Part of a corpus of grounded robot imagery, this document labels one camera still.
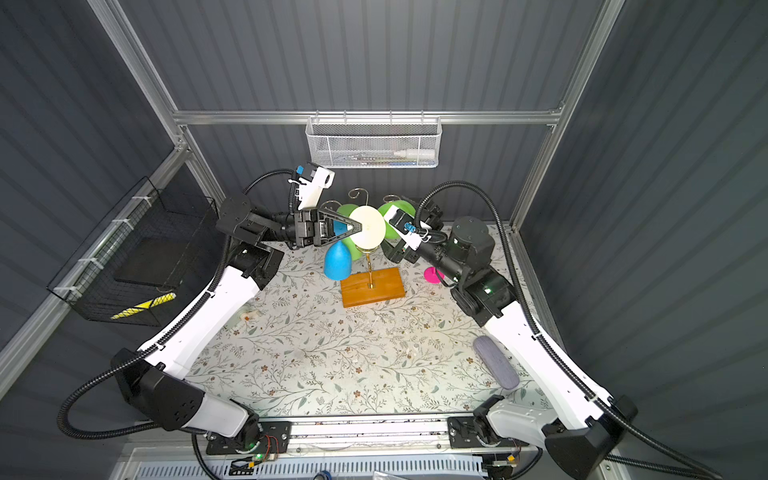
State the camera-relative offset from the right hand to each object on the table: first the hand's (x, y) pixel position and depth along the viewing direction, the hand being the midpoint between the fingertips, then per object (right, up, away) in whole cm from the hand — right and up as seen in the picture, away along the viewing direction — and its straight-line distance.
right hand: (398, 213), depth 60 cm
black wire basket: (-65, -12, +12) cm, 67 cm away
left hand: (-7, -5, -10) cm, 13 cm away
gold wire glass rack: (-7, -19, +40) cm, 45 cm away
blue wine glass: (-16, -10, +21) cm, 28 cm away
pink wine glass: (+14, -16, +45) cm, 49 cm away
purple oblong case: (+30, -41, +20) cm, 55 cm away
